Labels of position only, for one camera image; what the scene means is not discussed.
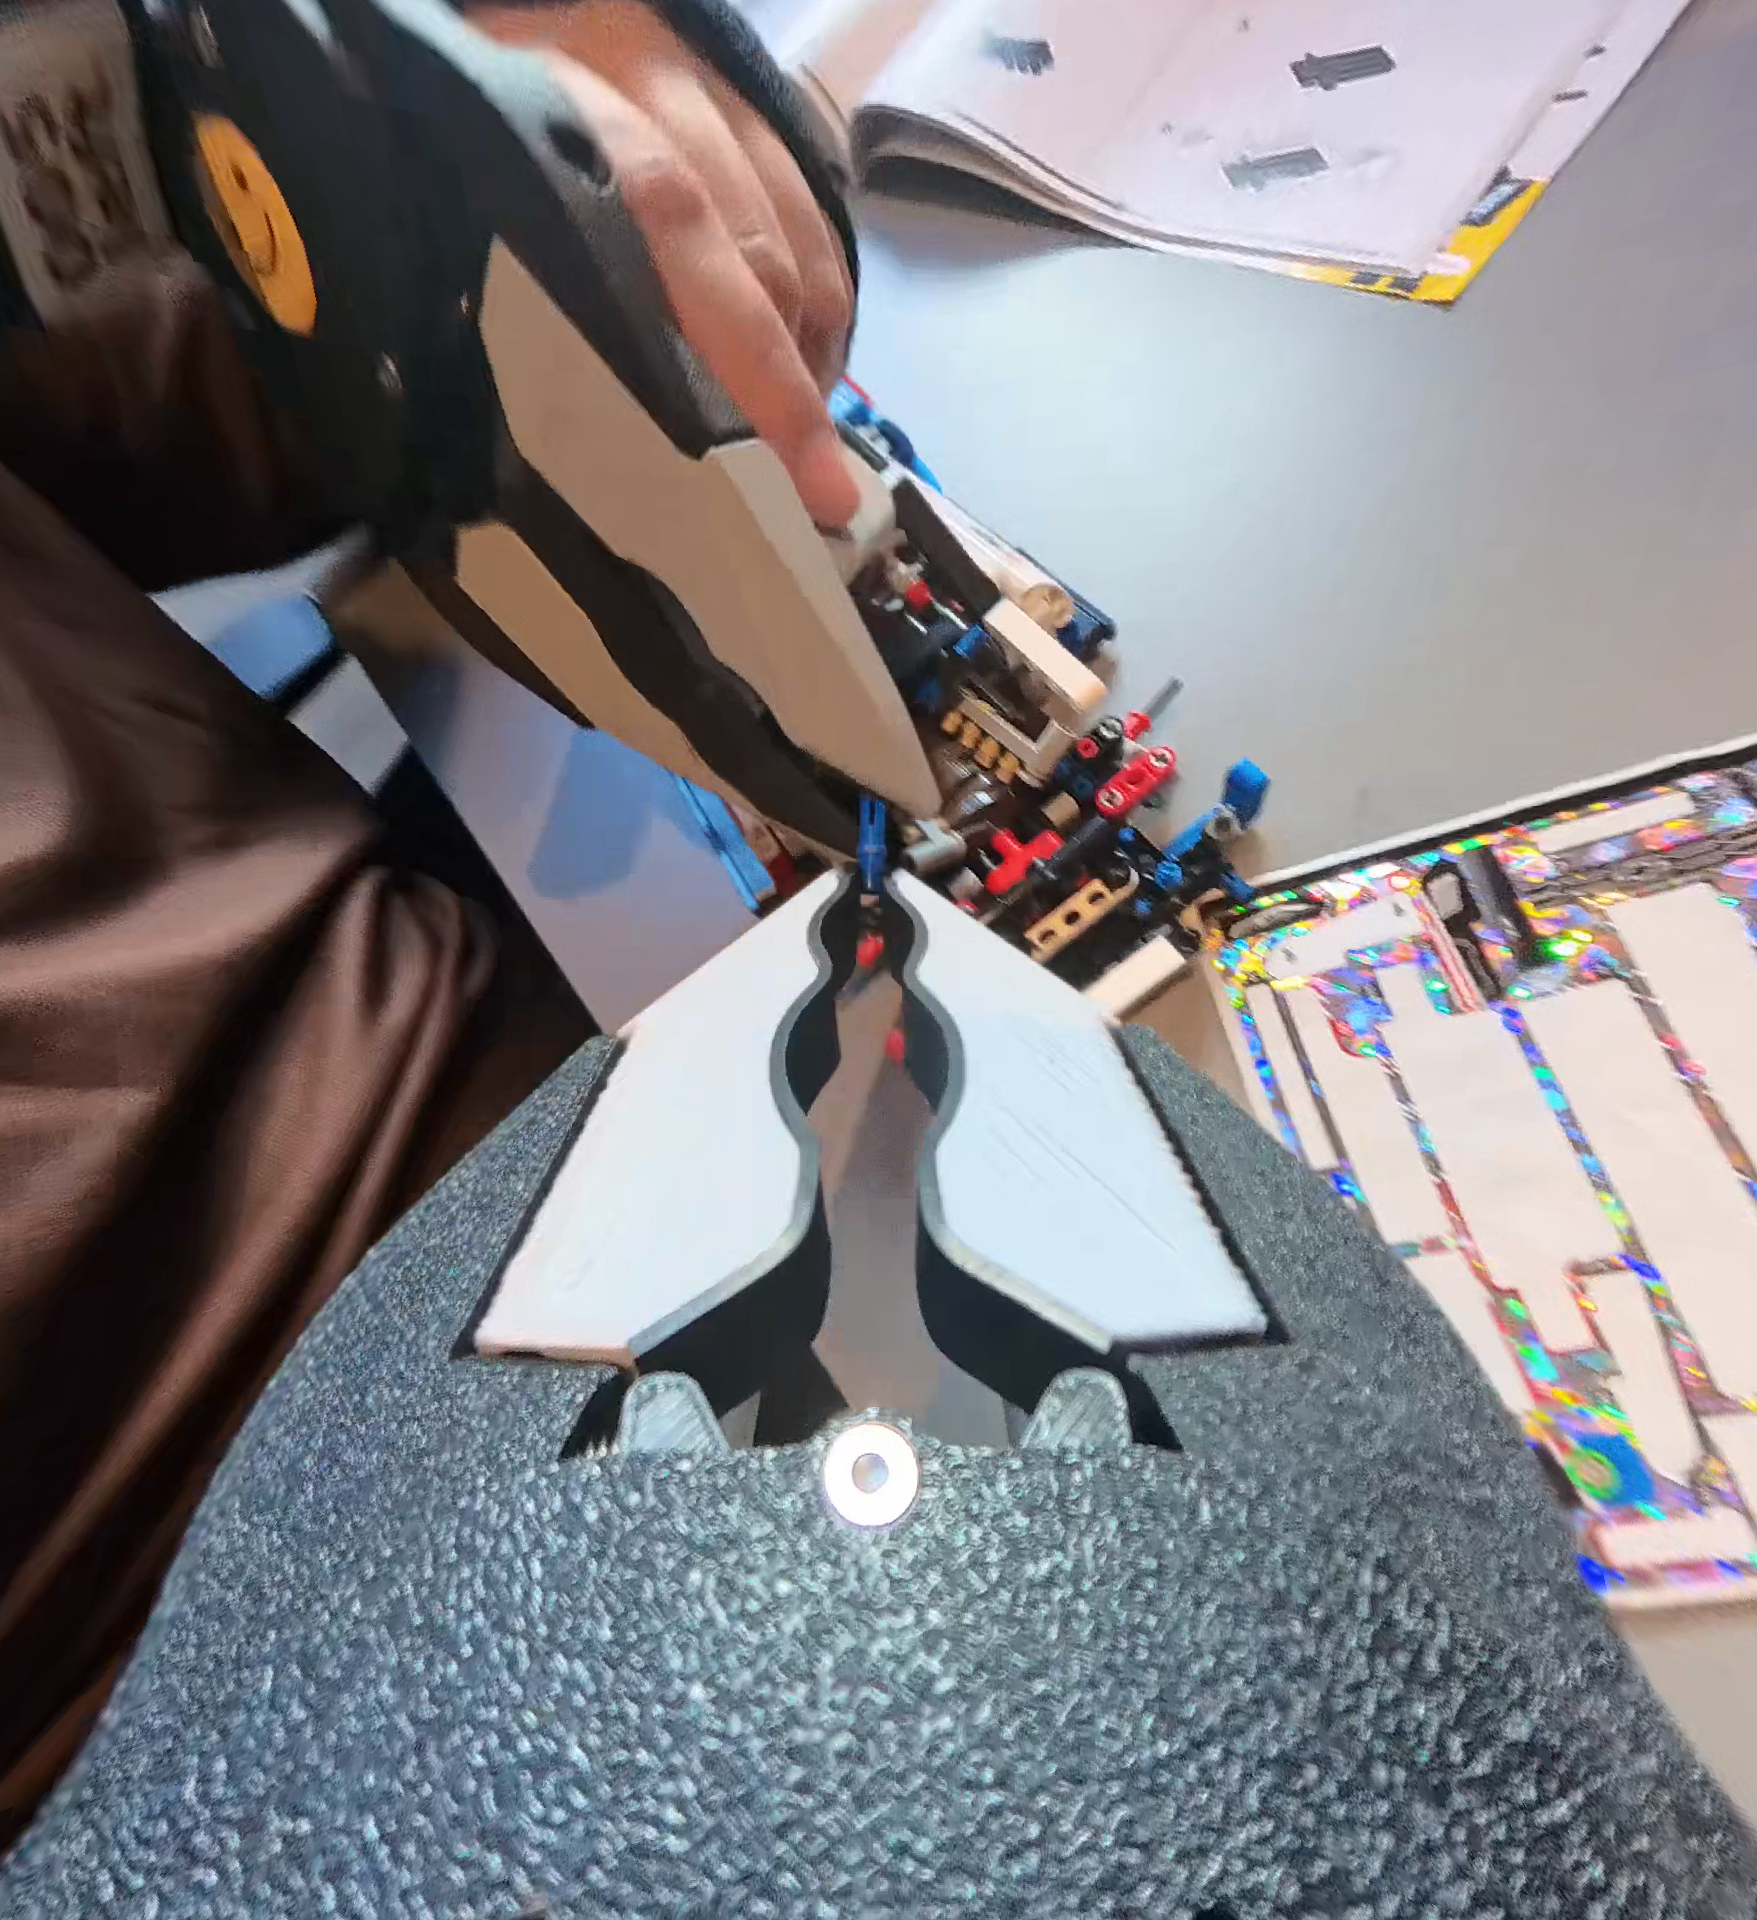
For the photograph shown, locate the toy brick race car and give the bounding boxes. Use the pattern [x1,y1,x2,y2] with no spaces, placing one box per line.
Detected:
[667,374,1272,1053]

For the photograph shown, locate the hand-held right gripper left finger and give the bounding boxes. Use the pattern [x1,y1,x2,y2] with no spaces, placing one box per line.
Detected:
[471,866,853,1404]

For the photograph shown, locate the holographic sticker sheet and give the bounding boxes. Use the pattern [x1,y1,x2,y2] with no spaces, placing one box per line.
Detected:
[1208,718,1757,1612]

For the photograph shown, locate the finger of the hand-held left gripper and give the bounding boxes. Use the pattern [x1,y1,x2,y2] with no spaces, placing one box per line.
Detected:
[475,238,946,825]
[446,514,866,856]

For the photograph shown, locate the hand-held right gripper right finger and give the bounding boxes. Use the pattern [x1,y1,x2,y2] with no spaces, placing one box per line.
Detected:
[885,873,1272,1404]

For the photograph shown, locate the open instruction booklet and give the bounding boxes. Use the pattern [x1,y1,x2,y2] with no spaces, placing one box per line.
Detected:
[794,0,1697,306]

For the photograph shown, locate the grey desk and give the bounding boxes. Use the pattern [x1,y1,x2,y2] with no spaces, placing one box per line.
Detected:
[157,0,1757,1920]

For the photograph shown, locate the person's left hand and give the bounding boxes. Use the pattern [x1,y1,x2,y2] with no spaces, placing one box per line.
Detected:
[465,0,866,530]

